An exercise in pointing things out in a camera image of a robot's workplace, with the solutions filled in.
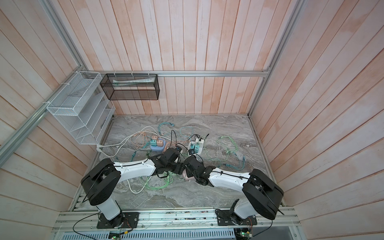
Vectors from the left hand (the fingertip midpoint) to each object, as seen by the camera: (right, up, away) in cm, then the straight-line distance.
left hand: (179, 168), depth 90 cm
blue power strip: (-14, +11, +8) cm, 20 cm away
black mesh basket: (-36, +55, +15) cm, 67 cm away
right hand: (+6, +2, -1) cm, 7 cm away
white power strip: (+14, +15, +4) cm, 21 cm away
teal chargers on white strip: (+10, +13, +3) cm, 17 cm away
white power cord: (-47, +10, +11) cm, 49 cm away
